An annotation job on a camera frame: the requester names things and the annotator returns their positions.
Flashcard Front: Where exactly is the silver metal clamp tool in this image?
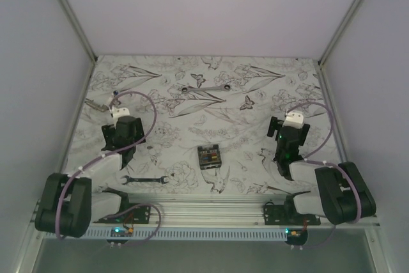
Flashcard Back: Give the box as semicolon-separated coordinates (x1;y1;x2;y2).
84;98;109;113

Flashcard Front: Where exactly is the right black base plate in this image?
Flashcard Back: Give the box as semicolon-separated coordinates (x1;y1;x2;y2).
262;202;321;226

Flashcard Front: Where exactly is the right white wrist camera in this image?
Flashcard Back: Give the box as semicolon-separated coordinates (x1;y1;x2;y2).
282;111;304;129

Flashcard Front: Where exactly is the left aluminium corner post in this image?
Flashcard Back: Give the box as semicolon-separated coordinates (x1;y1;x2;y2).
41;0;98;62

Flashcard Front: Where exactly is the aluminium corner post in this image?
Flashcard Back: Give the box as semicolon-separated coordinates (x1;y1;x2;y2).
41;0;98;62
318;0;364;67

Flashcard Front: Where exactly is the purple cable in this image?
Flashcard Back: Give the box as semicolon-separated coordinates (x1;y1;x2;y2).
54;91;162;248
285;102;364;250

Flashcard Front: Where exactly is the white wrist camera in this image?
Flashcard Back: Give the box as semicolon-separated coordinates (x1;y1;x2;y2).
282;111;304;129
109;106;130;125

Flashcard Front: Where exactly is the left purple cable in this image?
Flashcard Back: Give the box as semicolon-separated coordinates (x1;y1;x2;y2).
54;91;162;248

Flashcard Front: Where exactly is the black fuse box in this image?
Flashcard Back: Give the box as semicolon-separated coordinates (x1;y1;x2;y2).
197;144;222;171

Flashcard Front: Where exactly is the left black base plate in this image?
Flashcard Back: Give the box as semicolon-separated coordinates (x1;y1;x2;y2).
95;203;151;225

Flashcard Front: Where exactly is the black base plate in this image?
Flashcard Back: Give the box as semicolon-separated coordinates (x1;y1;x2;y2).
262;202;321;226
95;203;151;225

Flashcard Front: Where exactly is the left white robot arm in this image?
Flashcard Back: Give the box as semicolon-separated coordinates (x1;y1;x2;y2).
35;116;145;238

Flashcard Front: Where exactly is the controller board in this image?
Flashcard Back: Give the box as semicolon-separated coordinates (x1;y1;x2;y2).
285;228;308;249
107;227;133;247

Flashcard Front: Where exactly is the white slotted cable duct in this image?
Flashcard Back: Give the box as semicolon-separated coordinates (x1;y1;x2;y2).
43;228;288;241

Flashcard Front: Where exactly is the floral patterned table mat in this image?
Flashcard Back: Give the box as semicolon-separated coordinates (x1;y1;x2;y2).
65;56;340;195

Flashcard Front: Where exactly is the silver ratchet wrench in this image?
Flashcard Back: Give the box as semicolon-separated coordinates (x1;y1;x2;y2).
181;84;231;93

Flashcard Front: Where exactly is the right controller board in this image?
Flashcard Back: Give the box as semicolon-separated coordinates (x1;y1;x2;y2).
285;228;308;249

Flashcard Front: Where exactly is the left controller board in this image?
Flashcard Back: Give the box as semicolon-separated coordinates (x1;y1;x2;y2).
107;227;133;247

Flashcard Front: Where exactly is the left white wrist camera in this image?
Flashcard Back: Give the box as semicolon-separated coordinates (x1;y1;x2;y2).
109;106;130;125

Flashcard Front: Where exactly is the black open-end wrench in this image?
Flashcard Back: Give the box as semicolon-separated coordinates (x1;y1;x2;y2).
121;175;169;185

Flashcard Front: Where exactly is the aluminium rail frame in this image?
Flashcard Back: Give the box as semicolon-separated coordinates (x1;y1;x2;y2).
30;192;381;231

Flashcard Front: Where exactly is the right aluminium corner post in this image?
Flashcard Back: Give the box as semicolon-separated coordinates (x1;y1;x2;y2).
318;0;364;67

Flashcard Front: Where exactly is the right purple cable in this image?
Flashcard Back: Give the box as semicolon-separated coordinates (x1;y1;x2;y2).
285;102;364;250

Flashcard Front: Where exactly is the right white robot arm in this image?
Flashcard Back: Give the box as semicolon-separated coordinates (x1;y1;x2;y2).
264;112;376;225

